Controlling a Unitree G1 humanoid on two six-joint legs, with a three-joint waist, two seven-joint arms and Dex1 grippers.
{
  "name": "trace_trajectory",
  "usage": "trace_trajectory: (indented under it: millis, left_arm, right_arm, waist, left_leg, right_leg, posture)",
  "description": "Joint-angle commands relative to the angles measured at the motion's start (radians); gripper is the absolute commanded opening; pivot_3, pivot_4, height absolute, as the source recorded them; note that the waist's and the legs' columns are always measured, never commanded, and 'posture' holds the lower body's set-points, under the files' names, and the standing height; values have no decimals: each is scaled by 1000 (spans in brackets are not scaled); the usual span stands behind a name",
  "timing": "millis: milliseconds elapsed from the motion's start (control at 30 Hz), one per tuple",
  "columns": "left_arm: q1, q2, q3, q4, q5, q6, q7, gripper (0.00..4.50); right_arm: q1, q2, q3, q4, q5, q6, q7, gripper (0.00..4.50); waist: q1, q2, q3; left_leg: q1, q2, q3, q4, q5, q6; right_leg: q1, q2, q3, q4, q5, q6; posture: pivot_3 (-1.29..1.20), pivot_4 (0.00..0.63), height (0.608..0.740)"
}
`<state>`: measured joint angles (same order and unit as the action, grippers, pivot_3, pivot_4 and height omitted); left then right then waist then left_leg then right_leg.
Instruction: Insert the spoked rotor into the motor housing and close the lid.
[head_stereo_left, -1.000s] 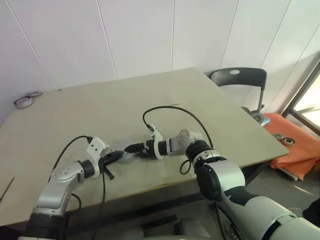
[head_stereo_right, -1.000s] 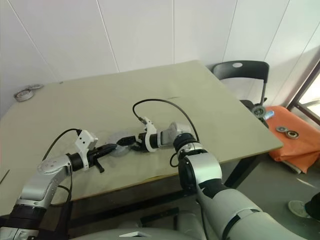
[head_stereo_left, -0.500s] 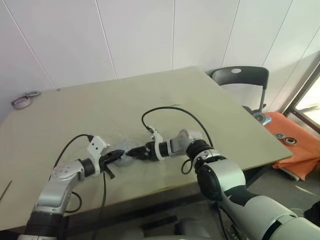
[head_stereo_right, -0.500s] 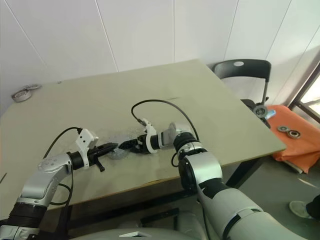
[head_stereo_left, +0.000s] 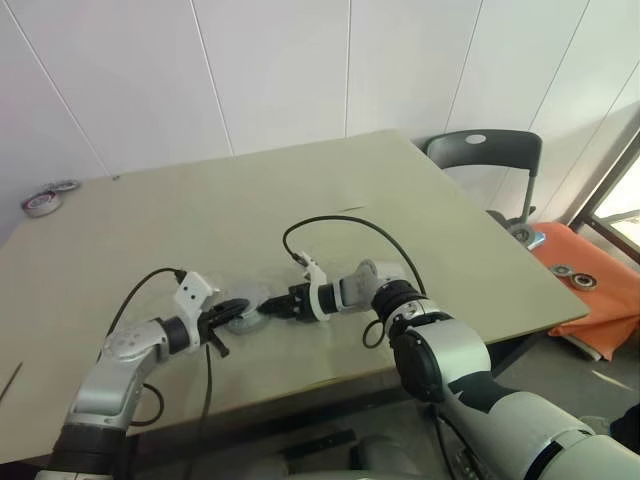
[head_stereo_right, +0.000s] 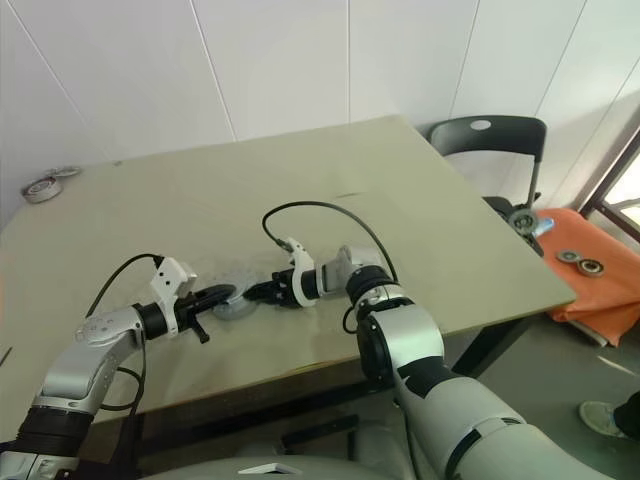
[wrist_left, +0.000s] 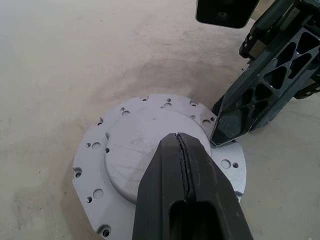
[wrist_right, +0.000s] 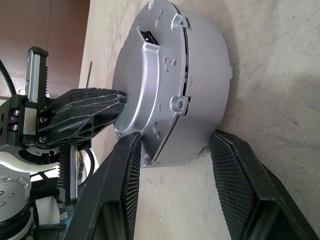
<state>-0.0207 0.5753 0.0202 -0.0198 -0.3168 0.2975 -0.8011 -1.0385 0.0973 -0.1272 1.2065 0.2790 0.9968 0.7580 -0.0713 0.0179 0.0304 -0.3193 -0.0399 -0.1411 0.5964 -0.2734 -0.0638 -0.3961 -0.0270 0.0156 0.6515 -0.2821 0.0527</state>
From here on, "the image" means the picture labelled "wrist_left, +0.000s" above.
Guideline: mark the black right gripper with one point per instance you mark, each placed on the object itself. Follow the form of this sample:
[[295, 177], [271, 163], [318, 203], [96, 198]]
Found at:
[[275, 25]]

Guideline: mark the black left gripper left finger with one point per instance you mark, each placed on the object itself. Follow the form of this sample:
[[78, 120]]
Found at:
[[157, 190]]

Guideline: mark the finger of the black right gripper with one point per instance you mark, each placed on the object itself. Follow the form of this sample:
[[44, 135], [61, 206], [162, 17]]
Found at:
[[237, 120], [275, 110]]

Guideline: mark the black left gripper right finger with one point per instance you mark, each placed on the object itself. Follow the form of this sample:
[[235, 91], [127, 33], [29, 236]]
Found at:
[[215, 195]]

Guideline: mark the grey motor end cover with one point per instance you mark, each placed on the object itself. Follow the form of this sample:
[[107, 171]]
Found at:
[[130, 140]]

